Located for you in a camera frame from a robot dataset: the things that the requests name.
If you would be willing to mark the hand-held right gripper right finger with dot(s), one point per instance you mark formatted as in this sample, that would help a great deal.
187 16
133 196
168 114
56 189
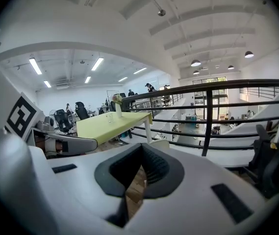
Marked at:
190 204

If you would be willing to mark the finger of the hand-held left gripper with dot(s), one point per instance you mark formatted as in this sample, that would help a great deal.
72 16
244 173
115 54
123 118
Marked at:
83 146

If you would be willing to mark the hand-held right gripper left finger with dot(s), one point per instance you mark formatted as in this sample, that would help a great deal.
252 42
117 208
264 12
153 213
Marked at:
80 192

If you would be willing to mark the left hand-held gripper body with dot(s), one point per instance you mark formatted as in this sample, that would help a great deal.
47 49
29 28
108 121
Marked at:
19 116

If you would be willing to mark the white pedal trash bin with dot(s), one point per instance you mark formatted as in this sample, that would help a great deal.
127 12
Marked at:
160 144

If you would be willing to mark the green tablecloth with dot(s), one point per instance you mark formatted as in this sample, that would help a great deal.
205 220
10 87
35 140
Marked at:
105 128

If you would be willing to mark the black office chair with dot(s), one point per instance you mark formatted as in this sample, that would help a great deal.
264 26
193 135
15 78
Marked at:
274 165
63 121
81 110

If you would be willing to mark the clear stemmed glass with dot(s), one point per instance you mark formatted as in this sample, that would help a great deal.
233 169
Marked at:
109 118

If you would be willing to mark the white vase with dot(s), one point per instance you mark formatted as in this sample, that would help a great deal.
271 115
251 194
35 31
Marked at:
119 111

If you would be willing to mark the row of ceiling tube lights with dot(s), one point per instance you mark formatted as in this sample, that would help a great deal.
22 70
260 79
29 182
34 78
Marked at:
35 66

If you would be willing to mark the white table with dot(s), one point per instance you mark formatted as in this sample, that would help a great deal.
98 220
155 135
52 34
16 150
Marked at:
148 131

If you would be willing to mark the black metal railing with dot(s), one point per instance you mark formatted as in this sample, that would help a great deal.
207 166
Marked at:
209 106

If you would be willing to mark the dark dome pendant lamp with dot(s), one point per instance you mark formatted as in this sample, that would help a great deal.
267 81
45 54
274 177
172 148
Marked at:
196 72
231 67
249 54
195 63

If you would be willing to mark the round ceiling spotlight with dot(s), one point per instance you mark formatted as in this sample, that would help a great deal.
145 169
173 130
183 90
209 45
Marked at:
161 13

